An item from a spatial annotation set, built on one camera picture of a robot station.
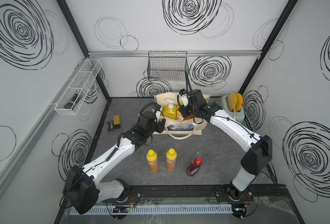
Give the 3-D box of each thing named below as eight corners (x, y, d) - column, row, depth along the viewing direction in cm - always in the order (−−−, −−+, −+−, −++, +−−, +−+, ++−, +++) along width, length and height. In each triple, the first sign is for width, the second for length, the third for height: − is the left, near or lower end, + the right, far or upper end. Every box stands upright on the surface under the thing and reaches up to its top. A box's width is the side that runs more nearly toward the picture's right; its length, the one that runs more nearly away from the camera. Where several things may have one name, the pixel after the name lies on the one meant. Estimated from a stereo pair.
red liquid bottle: (189, 178, 81) (194, 168, 67) (185, 172, 83) (189, 161, 69) (197, 173, 83) (204, 162, 68) (194, 167, 85) (199, 155, 70)
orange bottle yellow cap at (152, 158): (150, 172, 83) (145, 157, 65) (151, 165, 86) (146, 149, 67) (158, 172, 83) (156, 157, 65) (158, 165, 86) (156, 149, 68)
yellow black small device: (108, 131, 102) (106, 127, 98) (109, 119, 109) (107, 116, 105) (120, 129, 103) (119, 125, 99) (120, 117, 110) (119, 114, 106)
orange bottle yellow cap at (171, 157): (166, 171, 83) (166, 156, 65) (166, 164, 86) (166, 148, 68) (174, 171, 83) (176, 156, 65) (174, 164, 86) (176, 148, 68)
